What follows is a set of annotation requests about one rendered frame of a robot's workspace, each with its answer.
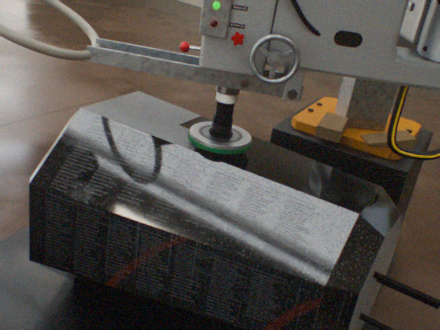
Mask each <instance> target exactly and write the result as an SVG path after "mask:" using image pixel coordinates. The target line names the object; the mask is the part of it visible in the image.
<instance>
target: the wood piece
mask: <svg viewBox="0 0 440 330"><path fill-rule="evenodd" d="M348 121H349V118H345V117H342V116H338V115H334V114H331V113H326V114H325V115H324V117H323V119H321V121H320V123H319V124H318V126H317V129H316V134H315V137H317V138H322V139H325V140H330V141H332V142H337V143H338V142H339V140H340V138H341V137H342V134H343V133H344V130H345V129H347V124H348Z"/></svg>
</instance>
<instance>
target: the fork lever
mask: <svg viewBox="0 0 440 330"><path fill-rule="evenodd" d="M96 43H98V44H99V45H100V46H101V47H94V46H90V45H88V46H87V51H89V52H90V53H91V58H90V59H89V60H86V61H89V62H93V63H100V64H105V65H108V66H112V67H119V68H123V69H130V70H134V71H139V72H146V73H150V74H157V75H161V76H168V77H172V78H180V79H184V80H191V81H195V82H199V83H206V84H211V85H218V86H222V87H229V88H233V89H240V90H245V91H252V92H256V93H260V94H267V95H272V96H279V97H283V94H284V90H285V84H286V82H284V83H282V84H279V85H270V84H266V83H264V82H261V81H260V80H258V79H257V78H256V77H254V76H246V75H241V74H233V73H228V72H223V71H214V70H209V69H202V68H200V67H199V58H200V57H198V56H194V55H190V54H183V53H179V52H172V51H167V50H163V49H156V48H152V47H145V46H141V45H134V44H129V43H122V42H118V41H111V40H107V39H102V38H96ZM287 74H288V73H285V72H280V71H276V73H275V78H282V77H283V76H285V75H287ZM263 76H264V77H266V78H269V77H270V70H269V69H264V72H263ZM275 78H274V79H275ZM297 94H298V92H296V91H295V90H294V89H292V90H289V91H288V93H287V97H288V98H289V99H290V100H293V99H295V98H296V97H297Z"/></svg>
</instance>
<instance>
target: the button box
mask: <svg viewBox="0 0 440 330"><path fill-rule="evenodd" d="M211 1H212V0H203V5H202V11H201V22H200V28H199V35H204V36H212V37H217V38H221V39H226V36H227V31H228V22H229V16H230V8H231V3H232V0H220V1H221V2H223V8H222V9H221V10H220V11H218V12H215V11H213V10H212V9H211V8H210V2H211ZM210 17H217V18H218V20H219V22H220V26H219V28H217V29H216V30H211V29H210V28H209V27H208V20H209V19H210Z"/></svg>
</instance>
